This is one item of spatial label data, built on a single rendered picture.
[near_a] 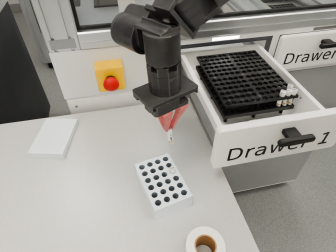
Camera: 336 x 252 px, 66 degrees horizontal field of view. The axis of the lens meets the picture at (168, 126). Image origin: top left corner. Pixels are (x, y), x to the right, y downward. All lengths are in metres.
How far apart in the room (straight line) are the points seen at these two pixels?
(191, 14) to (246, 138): 0.25
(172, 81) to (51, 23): 0.37
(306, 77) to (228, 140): 0.58
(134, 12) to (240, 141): 0.30
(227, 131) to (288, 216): 1.10
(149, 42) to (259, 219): 1.22
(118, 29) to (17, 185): 0.42
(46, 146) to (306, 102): 0.64
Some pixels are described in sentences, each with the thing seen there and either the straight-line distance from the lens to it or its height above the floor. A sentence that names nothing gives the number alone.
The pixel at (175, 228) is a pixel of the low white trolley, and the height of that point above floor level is 0.76.
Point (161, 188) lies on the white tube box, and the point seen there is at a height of 0.80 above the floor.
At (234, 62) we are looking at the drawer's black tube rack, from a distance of 0.74.
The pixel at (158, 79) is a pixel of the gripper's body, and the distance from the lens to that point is 0.42.
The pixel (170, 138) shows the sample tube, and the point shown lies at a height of 0.88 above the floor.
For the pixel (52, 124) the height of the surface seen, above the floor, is 0.78.
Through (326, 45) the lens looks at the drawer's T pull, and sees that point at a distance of 0.91.
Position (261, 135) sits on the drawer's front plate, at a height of 0.90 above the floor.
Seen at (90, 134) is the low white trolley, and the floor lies 0.76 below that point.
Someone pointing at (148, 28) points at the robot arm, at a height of 1.10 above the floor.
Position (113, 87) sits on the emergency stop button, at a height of 0.87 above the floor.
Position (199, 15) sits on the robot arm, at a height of 1.11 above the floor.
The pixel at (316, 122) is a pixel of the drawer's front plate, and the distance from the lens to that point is 0.59.
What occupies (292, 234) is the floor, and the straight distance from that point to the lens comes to 1.50.
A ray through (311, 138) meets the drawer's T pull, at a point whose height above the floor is 0.91.
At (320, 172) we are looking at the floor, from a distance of 1.80.
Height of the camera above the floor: 1.26
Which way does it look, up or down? 44 degrees down
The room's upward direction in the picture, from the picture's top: straight up
